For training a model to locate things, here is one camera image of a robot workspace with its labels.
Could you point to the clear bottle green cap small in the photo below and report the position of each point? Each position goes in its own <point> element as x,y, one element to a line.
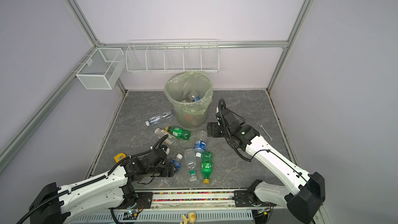
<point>190,160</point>

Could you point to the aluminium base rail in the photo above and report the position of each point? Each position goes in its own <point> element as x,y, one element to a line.
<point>199,199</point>

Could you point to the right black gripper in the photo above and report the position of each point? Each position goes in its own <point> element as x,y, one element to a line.
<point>213,127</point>

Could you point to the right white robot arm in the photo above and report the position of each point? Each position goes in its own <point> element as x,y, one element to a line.
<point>250,145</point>

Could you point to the clear bottle blue label white cap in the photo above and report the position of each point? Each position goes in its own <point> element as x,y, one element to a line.
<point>176,162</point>

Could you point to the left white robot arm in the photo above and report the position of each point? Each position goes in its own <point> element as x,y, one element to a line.
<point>48,207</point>

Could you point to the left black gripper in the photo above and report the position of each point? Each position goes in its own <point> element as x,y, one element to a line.
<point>169,170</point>

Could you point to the clear bottle dark blue neck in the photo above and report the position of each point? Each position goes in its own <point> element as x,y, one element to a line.
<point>159,118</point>

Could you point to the green-lined mesh waste bin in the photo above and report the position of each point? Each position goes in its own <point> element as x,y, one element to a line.
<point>189,114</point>

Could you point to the yellow tape measure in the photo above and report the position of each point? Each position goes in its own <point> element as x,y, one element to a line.
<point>119,157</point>

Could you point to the silver wrench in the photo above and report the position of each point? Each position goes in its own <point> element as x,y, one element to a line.
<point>267,134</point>

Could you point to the white mesh wall basket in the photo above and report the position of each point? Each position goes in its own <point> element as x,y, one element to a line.
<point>102,69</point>

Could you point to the white wire wall shelf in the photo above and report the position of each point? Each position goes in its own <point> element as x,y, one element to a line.
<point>172,55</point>

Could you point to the green bottle yellow cap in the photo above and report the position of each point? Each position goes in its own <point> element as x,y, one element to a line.
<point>206,166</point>
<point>178,132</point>

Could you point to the yellow toy figure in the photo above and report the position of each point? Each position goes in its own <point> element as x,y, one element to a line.
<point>189,218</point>

